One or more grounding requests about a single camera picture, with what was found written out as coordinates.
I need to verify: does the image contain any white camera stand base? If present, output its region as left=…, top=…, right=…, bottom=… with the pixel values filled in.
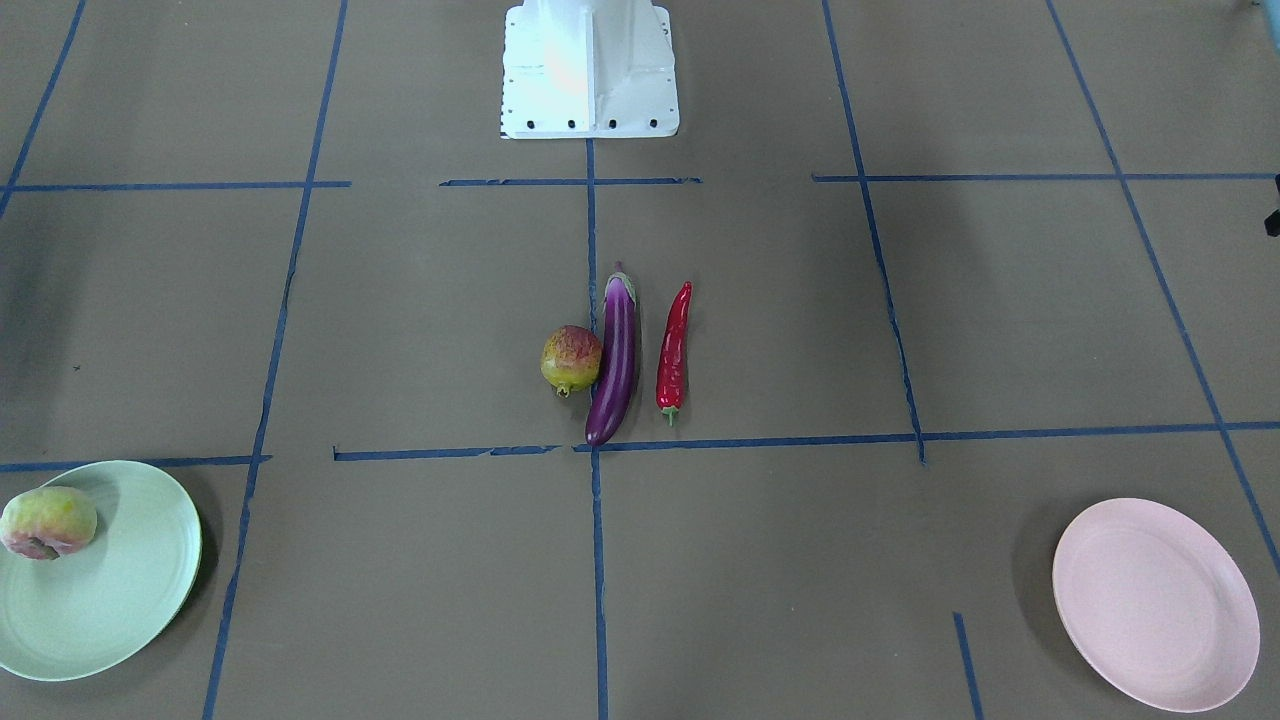
left=500, top=1, right=681, bottom=140

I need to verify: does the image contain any green plate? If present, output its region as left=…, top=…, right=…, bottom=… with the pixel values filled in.
left=1, top=460, right=204, bottom=682

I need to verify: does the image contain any purple eggplant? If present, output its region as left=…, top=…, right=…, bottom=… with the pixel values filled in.
left=585, top=263, right=640, bottom=448

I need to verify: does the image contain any pink plate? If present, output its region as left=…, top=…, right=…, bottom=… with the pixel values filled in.
left=1051, top=498, right=1261, bottom=714

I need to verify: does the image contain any red-yellow pomegranate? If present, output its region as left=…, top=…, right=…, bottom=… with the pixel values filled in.
left=540, top=325, right=604, bottom=398

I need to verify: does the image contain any red chili pepper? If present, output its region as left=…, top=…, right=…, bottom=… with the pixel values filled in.
left=655, top=281, right=692, bottom=427

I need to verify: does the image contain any pink-yellow peach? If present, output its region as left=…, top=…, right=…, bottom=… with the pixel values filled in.
left=1, top=486, right=99, bottom=561

